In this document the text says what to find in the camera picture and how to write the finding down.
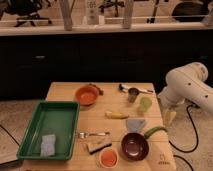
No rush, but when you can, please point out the green plastic tray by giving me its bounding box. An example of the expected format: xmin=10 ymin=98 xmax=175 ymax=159
xmin=17 ymin=101 xmax=80 ymax=160

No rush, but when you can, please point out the light green cup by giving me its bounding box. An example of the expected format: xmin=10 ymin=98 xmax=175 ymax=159
xmin=139 ymin=97 xmax=152 ymax=113

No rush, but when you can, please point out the metal measuring cup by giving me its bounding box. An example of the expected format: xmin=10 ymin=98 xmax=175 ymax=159
xmin=128 ymin=88 xmax=139 ymax=103

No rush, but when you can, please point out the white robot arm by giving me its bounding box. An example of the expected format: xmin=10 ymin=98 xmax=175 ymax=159
xmin=158 ymin=62 xmax=213 ymax=126

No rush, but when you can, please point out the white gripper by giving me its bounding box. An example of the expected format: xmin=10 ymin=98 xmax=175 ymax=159
xmin=157 ymin=87 xmax=184 ymax=127

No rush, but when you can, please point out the wooden block brush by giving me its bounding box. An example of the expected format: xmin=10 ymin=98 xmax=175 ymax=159
xmin=87 ymin=138 xmax=112 ymax=155

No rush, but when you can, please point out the dark purple pan green handle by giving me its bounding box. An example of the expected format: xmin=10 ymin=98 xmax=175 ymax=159
xmin=121 ymin=126 xmax=167 ymax=161

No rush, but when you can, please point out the dark red toy item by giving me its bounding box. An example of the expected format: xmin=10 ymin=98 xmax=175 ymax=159
xmin=89 ymin=83 xmax=104 ymax=96

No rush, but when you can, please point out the grey blue cloth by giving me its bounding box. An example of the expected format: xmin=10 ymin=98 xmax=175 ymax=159
xmin=126 ymin=119 xmax=146 ymax=133

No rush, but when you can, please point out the red bowl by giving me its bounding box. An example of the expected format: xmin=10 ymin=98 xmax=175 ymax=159
xmin=75 ymin=85 xmax=99 ymax=106

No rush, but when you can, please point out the small orange cup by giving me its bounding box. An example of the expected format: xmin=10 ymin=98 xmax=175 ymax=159
xmin=99 ymin=148 xmax=118 ymax=168

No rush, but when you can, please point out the yellow banana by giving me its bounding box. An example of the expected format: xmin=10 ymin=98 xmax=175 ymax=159
xmin=105 ymin=111 xmax=129 ymax=119

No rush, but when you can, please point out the black office chair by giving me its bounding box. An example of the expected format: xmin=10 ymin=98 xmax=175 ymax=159
xmin=0 ymin=0 xmax=52 ymax=27

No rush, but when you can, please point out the black cable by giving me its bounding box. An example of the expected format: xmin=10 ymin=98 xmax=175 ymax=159
xmin=168 ymin=104 xmax=201 ymax=171

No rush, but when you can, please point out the light blue sponge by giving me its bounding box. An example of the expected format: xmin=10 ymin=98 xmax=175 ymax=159
xmin=40 ymin=134 xmax=56 ymax=157

